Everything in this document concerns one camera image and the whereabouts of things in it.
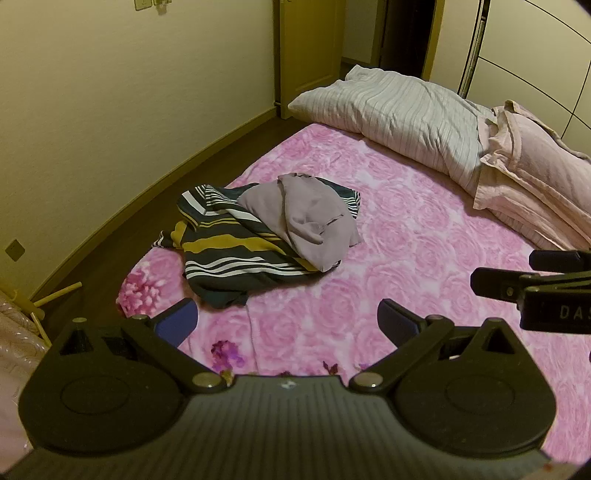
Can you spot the cream wooden door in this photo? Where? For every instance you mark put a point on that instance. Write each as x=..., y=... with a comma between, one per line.
x=309, y=50

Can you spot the folded pink quilt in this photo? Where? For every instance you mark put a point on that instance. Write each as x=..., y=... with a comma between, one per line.
x=535, y=175

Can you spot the pink floral blanket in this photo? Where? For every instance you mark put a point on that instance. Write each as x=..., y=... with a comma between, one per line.
x=415, y=258

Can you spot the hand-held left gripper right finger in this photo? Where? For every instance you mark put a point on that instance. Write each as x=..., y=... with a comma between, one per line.
x=397, y=319

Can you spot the pink patterned cloth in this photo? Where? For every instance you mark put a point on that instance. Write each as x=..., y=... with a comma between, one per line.
x=16, y=350

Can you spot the mauve grey shirt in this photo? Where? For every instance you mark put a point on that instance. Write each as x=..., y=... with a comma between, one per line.
x=304, y=217

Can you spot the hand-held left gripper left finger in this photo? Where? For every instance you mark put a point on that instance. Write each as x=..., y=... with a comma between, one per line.
x=178, y=319

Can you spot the wall light switch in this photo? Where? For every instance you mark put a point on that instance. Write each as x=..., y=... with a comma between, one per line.
x=142, y=3

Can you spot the wall socket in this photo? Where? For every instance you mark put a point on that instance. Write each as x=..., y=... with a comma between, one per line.
x=14, y=250

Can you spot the striped dark green garment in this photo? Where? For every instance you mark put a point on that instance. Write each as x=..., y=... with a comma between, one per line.
x=226, y=249

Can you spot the wooden rack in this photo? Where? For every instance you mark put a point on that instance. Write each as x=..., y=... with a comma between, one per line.
x=41, y=302

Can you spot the cream wardrobe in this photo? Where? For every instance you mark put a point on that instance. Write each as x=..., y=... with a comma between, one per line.
x=521, y=55

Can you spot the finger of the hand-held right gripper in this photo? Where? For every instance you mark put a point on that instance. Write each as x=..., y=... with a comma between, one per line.
x=496, y=282
x=558, y=259

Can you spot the white striped pillow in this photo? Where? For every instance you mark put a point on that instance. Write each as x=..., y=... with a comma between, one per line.
x=397, y=115

